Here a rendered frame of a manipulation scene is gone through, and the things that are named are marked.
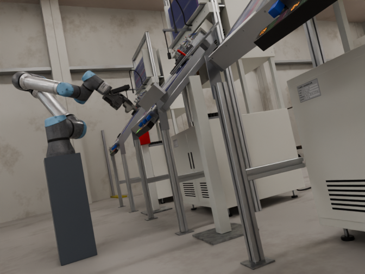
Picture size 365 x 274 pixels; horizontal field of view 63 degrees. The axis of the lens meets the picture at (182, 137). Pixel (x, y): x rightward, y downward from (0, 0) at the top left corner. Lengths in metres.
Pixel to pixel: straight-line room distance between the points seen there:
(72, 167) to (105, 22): 5.46
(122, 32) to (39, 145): 2.90
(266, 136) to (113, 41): 5.16
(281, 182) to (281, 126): 0.38
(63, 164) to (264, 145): 1.24
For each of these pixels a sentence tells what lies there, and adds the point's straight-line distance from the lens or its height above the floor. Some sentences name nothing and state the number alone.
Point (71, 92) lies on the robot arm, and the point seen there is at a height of 0.88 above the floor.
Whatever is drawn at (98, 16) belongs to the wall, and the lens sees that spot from 6.95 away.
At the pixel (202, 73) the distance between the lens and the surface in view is 2.57.
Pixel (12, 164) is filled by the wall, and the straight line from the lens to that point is 5.92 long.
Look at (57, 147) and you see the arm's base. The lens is 1.73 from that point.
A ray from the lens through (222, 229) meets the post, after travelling 1.55.
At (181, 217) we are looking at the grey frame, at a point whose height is 0.09.
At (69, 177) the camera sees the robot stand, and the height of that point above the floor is 0.43.
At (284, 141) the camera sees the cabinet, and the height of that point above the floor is 0.40.
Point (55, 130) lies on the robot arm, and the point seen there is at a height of 0.69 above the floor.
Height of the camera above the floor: 0.39
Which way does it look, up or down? 5 degrees up
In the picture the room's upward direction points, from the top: 11 degrees counter-clockwise
